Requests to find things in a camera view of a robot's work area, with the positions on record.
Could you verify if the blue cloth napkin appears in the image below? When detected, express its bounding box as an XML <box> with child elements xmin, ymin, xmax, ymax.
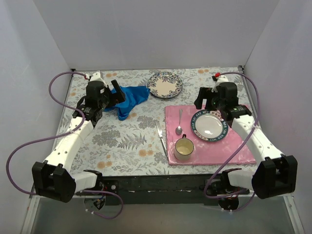
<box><xmin>103</xmin><ymin>86</ymin><xmax>150</xmax><ymax>121</ymax></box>

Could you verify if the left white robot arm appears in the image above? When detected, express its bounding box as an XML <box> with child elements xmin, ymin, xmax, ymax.
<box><xmin>32</xmin><ymin>80</ymin><xmax>125</xmax><ymax>202</ymax></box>

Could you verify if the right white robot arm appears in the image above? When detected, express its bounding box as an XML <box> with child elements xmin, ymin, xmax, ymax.
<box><xmin>194</xmin><ymin>82</ymin><xmax>298</xmax><ymax>199</ymax></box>

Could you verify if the green rimmed white plate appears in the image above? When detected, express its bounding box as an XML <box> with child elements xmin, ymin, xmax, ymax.
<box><xmin>191</xmin><ymin>110</ymin><xmax>229</xmax><ymax>142</ymax></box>

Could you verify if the blue floral plate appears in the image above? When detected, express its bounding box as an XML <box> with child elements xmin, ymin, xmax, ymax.
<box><xmin>147</xmin><ymin>72</ymin><xmax>183</xmax><ymax>99</ymax></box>

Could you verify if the silver spoon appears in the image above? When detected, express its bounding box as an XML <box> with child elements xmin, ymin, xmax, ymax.
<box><xmin>175</xmin><ymin>109</ymin><xmax>183</xmax><ymax>135</ymax></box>

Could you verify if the floral tablecloth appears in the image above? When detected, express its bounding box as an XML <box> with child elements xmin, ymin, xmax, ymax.
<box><xmin>48</xmin><ymin>67</ymin><xmax>273</xmax><ymax>178</ymax></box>

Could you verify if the cream enamel mug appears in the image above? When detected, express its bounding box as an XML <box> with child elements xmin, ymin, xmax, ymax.
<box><xmin>174</xmin><ymin>134</ymin><xmax>195</xmax><ymax>161</ymax></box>

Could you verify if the silver knife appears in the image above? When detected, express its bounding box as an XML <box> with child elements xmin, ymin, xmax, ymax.
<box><xmin>154</xmin><ymin>121</ymin><xmax>168</xmax><ymax>157</ymax></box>

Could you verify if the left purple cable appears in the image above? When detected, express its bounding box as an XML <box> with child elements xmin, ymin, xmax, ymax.
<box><xmin>6</xmin><ymin>71</ymin><xmax>124</xmax><ymax>219</ymax></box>

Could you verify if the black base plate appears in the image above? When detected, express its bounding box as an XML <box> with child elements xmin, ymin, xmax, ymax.
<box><xmin>89</xmin><ymin>174</ymin><xmax>219</xmax><ymax>206</ymax></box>

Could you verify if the aluminium frame rail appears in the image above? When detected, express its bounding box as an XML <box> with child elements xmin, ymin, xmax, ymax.
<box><xmin>20</xmin><ymin>185</ymin><xmax>85</xmax><ymax>234</ymax></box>

